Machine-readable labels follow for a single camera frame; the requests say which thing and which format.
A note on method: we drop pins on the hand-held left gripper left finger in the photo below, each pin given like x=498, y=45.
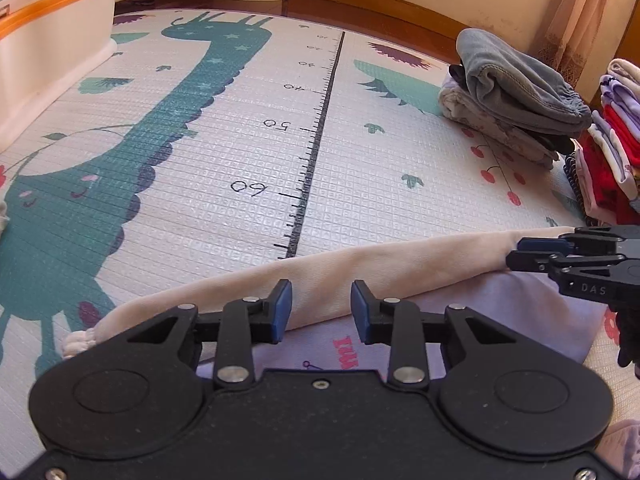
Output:
x=283, y=310

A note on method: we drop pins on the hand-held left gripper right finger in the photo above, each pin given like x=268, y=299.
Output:
x=360, y=316

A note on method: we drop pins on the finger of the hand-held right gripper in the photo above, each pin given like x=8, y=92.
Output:
x=542, y=245
x=525, y=261

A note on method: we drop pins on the lavender printed garment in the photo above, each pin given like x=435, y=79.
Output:
x=500, y=305

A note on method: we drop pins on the cream fleece garment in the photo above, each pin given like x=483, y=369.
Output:
x=400, y=265

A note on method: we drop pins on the stack of folded colourful clothes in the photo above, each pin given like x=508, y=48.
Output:
x=615, y=160

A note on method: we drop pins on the folded white printed garment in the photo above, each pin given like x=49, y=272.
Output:
x=490, y=126

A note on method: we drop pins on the giraffe print play mat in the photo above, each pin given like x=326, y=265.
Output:
x=225, y=160

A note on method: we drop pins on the folded grey pants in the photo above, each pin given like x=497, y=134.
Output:
x=510, y=80

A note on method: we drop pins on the folded dark garment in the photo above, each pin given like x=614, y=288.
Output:
x=456, y=75

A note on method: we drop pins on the beige lace curtain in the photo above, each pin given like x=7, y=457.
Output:
x=575, y=20

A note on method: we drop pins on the white cloth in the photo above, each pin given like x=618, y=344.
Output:
x=3, y=216

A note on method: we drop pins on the white storage box orange rim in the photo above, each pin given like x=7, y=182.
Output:
x=50, y=60

